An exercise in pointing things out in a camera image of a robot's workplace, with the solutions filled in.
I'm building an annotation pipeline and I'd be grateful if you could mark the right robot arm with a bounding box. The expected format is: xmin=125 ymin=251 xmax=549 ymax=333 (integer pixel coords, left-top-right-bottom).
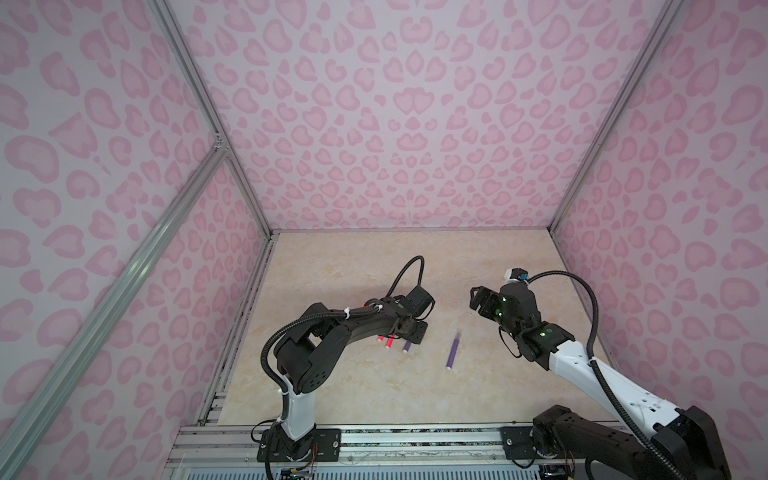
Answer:
xmin=469 ymin=277 xmax=732 ymax=479

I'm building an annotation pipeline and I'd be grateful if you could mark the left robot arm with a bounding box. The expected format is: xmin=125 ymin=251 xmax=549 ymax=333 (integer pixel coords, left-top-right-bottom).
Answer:
xmin=260 ymin=285 xmax=435 ymax=444

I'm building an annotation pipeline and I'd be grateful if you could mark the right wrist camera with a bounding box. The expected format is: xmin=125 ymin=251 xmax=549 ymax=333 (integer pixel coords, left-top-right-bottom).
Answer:
xmin=504 ymin=268 xmax=529 ymax=284

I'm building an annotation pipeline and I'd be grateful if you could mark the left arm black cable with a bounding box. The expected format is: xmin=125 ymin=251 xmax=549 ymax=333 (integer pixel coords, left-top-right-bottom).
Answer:
xmin=383 ymin=255 xmax=426 ymax=300

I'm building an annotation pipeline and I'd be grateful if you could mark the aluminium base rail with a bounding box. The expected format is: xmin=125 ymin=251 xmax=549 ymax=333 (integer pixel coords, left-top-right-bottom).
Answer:
xmin=161 ymin=422 xmax=623 ymax=479

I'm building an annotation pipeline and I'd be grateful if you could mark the aluminium frame strut left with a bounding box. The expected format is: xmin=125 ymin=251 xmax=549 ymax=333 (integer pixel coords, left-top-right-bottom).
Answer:
xmin=1 ymin=143 xmax=229 ymax=479

